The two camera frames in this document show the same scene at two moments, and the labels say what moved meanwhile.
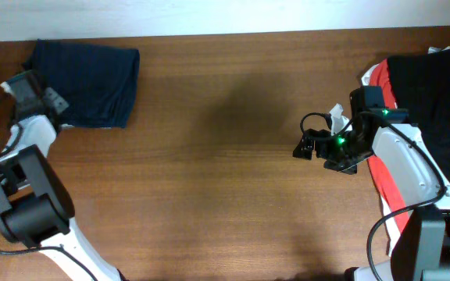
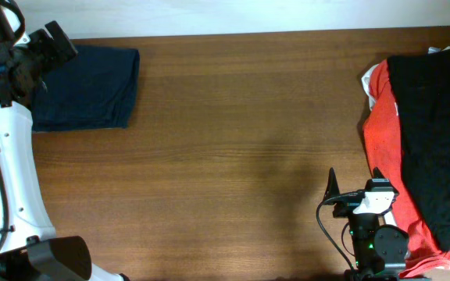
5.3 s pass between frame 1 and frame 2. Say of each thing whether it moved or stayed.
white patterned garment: stayed
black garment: stayed
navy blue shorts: stayed
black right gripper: moved
